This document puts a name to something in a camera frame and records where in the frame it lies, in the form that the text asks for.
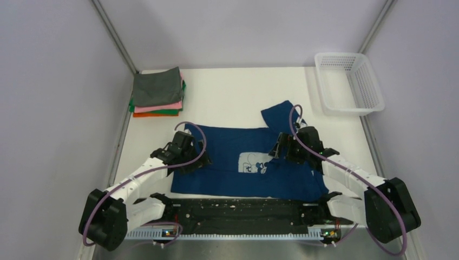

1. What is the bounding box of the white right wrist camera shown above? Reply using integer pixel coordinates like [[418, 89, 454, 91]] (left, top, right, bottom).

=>
[[294, 120, 308, 129]]

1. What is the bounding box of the folded orange t shirt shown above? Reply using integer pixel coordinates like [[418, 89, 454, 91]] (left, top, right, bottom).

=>
[[133, 113, 179, 118]]

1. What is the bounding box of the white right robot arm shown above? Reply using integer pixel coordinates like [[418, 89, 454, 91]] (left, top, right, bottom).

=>
[[269, 126, 421, 244]]

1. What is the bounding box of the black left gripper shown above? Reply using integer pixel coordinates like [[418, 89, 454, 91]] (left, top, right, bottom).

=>
[[179, 139, 212, 175]]

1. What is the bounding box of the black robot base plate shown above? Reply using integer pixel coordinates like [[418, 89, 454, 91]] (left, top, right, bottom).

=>
[[150, 196, 352, 237]]

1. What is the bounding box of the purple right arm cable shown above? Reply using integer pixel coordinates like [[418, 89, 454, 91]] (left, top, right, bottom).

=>
[[288, 104, 409, 256]]

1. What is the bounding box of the white slotted cable duct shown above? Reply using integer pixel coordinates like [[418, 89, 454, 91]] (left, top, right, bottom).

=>
[[125, 226, 340, 241]]

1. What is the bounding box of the aluminium frame post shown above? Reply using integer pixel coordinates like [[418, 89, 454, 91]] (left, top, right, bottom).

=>
[[358, 0, 398, 54], [90, 0, 139, 74]]

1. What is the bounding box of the dark blue t shirt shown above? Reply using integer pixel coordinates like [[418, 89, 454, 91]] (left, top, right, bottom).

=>
[[171, 101, 329, 202]]

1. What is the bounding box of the white perforated plastic basket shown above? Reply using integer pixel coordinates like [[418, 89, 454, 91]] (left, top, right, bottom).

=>
[[314, 52, 385, 116]]

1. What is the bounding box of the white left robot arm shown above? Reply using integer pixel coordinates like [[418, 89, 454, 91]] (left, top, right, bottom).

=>
[[78, 131, 211, 251]]

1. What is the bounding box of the folded pink t shirt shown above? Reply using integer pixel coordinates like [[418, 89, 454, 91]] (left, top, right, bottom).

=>
[[130, 73, 184, 113]]

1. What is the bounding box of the left aluminium frame post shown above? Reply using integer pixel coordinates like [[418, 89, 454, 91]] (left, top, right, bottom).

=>
[[90, 0, 139, 74]]

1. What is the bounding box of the right aluminium frame post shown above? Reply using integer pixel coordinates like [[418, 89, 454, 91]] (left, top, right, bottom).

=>
[[358, 0, 398, 54]]

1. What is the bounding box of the folded green t shirt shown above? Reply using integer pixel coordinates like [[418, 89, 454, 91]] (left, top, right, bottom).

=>
[[128, 79, 186, 114]]

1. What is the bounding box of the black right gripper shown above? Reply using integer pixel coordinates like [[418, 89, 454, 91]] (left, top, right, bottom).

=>
[[269, 132, 310, 165]]

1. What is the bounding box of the folded grey t shirt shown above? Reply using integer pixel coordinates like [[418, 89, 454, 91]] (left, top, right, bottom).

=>
[[132, 67, 184, 107]]

